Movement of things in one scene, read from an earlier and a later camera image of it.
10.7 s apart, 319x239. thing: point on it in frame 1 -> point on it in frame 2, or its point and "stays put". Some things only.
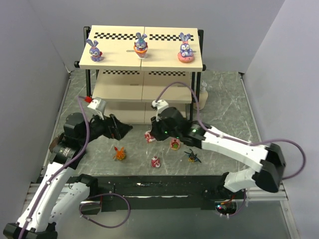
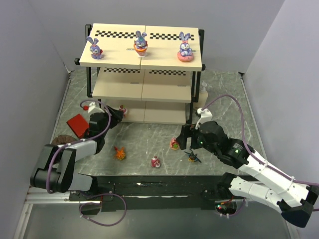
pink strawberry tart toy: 175,143 stays put
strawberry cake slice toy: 148,137 -> 122,108
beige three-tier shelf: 130,66 stays put
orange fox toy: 120,154 stays put
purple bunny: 186,54 stays put
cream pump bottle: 203,97 stays put
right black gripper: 157,130 -> 187,136
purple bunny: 140,46 stays put
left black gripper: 113,128 -> 109,117
